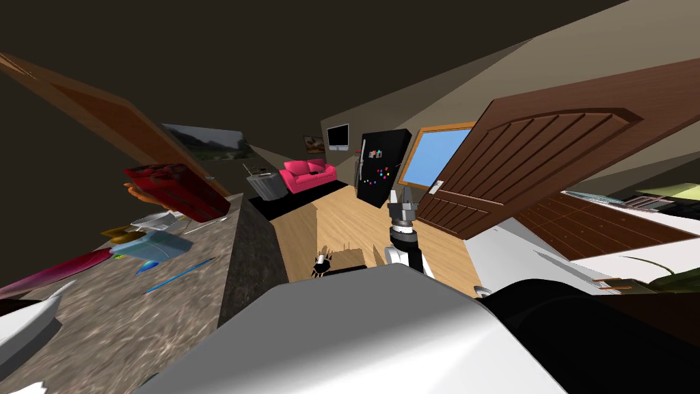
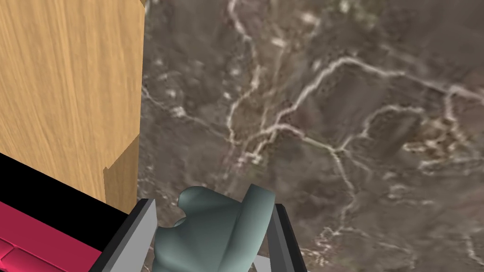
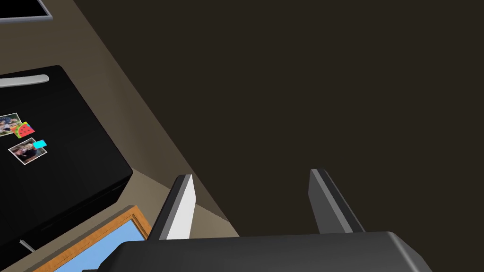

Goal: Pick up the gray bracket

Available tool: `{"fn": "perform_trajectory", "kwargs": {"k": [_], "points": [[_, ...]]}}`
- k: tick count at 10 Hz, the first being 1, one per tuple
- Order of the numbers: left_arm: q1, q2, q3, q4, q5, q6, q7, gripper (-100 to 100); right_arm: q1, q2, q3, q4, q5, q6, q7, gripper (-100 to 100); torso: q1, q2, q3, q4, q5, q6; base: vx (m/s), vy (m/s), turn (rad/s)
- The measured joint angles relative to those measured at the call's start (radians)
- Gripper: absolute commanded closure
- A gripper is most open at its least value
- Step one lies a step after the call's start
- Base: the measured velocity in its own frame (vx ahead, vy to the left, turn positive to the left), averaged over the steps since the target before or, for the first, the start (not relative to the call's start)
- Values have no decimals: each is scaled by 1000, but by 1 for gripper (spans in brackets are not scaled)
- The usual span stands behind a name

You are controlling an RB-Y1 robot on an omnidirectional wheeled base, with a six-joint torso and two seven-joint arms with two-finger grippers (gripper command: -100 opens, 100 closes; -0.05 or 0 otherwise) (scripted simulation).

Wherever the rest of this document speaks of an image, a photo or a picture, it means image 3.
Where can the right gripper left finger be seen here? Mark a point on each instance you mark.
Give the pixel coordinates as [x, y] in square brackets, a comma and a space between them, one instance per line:
[180, 215]

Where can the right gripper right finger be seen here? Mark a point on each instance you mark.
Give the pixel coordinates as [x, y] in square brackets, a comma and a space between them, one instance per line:
[332, 211]

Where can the black refrigerator with photo magnets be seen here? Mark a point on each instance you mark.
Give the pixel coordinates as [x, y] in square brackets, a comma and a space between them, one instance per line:
[72, 162]

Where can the window with orange wooden frame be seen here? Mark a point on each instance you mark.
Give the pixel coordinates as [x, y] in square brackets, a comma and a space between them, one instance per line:
[98, 245]

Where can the black panel with grey frame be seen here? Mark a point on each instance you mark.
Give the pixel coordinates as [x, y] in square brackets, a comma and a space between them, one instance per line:
[19, 8]

